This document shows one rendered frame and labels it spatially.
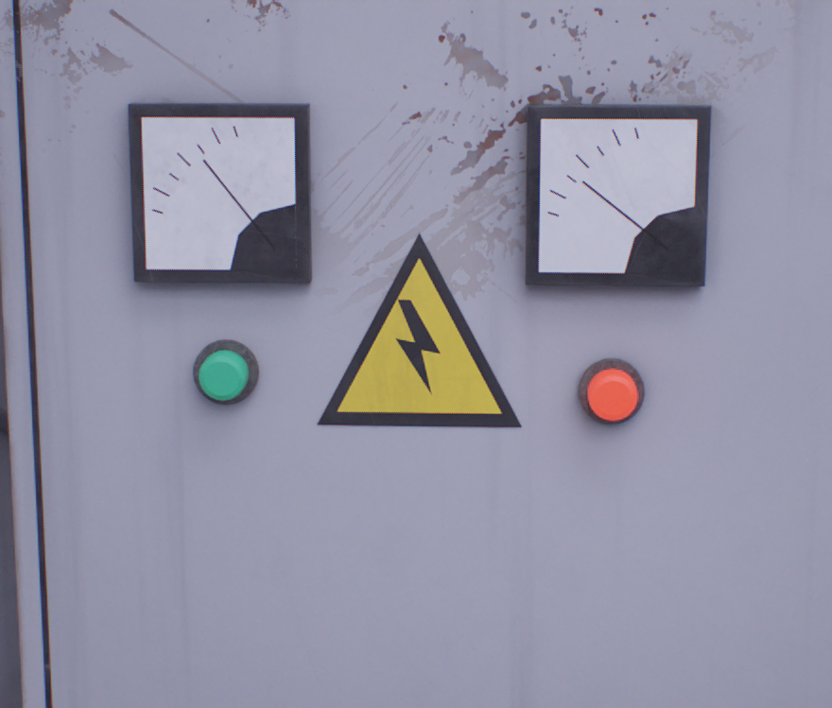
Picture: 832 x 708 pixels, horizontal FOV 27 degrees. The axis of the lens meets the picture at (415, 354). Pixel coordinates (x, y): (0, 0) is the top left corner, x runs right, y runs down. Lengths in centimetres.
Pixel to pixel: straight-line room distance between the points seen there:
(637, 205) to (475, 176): 7
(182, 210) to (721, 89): 25
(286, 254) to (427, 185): 7
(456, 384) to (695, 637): 17
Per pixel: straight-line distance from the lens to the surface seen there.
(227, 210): 79
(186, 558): 84
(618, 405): 79
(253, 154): 79
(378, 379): 81
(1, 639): 111
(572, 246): 79
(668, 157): 78
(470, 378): 81
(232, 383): 80
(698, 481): 82
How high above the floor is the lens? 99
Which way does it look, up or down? 12 degrees down
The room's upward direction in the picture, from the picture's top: straight up
